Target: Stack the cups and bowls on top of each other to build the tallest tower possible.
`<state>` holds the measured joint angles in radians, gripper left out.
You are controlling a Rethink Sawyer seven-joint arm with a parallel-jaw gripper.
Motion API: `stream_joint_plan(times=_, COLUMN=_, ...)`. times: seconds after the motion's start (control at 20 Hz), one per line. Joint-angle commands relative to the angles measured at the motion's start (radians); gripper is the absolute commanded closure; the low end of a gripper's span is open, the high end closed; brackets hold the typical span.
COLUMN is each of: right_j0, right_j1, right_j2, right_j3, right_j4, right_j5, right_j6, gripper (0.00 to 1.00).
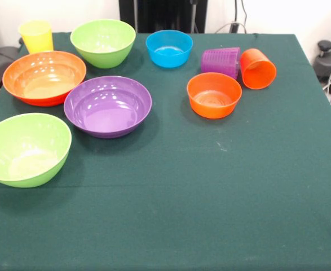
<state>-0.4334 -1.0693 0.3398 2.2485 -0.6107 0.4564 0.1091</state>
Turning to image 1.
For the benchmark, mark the small orange plastic bowl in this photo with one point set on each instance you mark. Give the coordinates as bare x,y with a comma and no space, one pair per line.
214,98

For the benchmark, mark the purple plastic cup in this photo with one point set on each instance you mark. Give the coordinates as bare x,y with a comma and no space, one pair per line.
220,62

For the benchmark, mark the orange plastic cup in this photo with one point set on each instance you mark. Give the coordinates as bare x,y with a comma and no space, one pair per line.
256,70

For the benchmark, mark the purple plastic bowl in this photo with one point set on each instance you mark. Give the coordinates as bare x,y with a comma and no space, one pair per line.
106,113

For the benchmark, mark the dark green tablecloth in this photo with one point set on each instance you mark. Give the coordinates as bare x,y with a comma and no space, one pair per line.
182,197

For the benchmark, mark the blue plastic bowl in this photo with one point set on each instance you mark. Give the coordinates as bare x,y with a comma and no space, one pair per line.
168,53

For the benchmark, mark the lime green plastic bowl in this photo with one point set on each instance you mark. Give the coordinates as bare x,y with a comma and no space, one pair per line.
27,152
103,55

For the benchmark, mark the black clamp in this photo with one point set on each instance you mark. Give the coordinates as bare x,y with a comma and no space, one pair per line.
234,28

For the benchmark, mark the wide orange plastic bowl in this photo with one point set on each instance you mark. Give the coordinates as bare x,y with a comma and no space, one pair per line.
41,82

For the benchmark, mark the yellow plastic cup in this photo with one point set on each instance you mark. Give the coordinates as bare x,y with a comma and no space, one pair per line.
38,39

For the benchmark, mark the black stand with knob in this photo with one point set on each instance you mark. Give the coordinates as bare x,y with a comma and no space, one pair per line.
327,60

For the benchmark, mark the black office chair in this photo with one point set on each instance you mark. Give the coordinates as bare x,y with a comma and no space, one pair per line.
1,60

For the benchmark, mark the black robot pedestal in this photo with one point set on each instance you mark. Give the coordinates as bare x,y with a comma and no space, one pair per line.
165,14

